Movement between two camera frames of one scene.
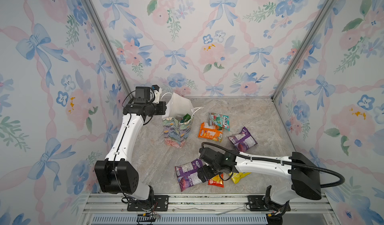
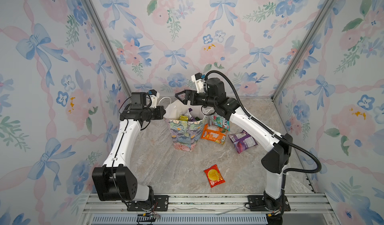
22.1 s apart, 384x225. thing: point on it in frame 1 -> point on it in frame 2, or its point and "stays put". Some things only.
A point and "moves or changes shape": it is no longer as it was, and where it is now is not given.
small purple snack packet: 243,141 stays put
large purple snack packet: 187,174 -> 190,118
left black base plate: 156,203 stays put
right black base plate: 258,203 stays put
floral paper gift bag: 177,123 moves or changes shape
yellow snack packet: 236,177 -> 183,118
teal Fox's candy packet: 219,121 stays put
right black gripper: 207,176 -> 194,96
